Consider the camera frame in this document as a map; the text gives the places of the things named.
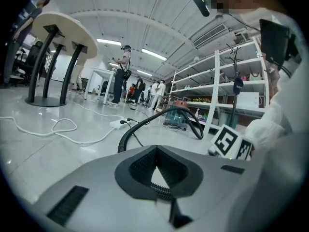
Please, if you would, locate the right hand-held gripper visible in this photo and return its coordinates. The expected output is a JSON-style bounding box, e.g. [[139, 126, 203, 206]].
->
[[208, 124, 254, 160]]

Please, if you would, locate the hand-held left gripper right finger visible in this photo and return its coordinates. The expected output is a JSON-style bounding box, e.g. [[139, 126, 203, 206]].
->
[[156, 145, 265, 232]]

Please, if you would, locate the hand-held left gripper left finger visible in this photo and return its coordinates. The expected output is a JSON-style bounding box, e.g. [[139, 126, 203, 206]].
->
[[31, 145, 175, 232]]

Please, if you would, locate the black vacuum hose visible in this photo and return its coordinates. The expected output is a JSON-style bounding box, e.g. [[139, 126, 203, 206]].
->
[[117, 107, 205, 202]]

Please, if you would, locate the person's right forearm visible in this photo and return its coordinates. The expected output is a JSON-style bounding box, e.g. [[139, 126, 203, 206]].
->
[[245, 118, 287, 152]]

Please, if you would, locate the red and teal vacuum cleaner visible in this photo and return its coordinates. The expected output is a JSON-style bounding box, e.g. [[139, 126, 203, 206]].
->
[[163, 99, 194, 131]]

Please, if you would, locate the black coat stand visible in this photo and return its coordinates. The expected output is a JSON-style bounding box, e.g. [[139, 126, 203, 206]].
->
[[226, 43, 244, 130]]

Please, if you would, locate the white box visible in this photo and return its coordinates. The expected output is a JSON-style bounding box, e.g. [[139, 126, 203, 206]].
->
[[238, 92, 260, 108]]

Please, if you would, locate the black cap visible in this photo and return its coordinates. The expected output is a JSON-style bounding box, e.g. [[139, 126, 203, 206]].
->
[[233, 77, 244, 95]]

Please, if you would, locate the white shelving rack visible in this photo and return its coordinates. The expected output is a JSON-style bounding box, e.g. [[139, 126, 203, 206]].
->
[[169, 36, 271, 136]]

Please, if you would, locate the person's white jacket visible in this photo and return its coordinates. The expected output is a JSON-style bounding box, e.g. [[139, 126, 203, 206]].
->
[[231, 7, 309, 232]]

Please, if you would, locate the white power strip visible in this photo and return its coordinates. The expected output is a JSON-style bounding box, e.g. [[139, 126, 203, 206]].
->
[[110, 119, 133, 131]]

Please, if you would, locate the white ceiling air conditioner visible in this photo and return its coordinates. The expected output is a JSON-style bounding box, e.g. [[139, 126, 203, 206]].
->
[[193, 23, 229, 49]]

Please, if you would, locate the black body-worn pack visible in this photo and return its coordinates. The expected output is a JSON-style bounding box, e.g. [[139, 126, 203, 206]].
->
[[259, 18, 299, 71]]

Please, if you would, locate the ceiling light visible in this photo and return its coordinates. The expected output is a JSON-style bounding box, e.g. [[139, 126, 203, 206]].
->
[[141, 48, 168, 61], [96, 39, 122, 46]]

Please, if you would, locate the white table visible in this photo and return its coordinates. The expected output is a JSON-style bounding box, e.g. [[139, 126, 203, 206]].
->
[[84, 67, 117, 105]]

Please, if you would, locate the black office chair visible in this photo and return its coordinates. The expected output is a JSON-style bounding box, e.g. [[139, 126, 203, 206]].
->
[[14, 41, 46, 87]]

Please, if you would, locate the beige oval table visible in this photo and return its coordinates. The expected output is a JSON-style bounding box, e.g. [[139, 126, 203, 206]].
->
[[25, 11, 98, 108]]

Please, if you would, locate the long black cable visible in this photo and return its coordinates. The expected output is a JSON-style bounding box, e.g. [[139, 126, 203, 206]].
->
[[120, 118, 145, 147]]

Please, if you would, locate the thick white cable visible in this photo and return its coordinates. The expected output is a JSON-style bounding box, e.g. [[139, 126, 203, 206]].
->
[[0, 100, 126, 146]]

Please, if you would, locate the thin white cable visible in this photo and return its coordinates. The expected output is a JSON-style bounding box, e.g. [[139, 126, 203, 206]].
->
[[70, 101, 125, 119]]

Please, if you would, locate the black head camera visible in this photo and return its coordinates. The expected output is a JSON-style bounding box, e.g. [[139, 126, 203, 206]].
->
[[192, 0, 211, 18]]

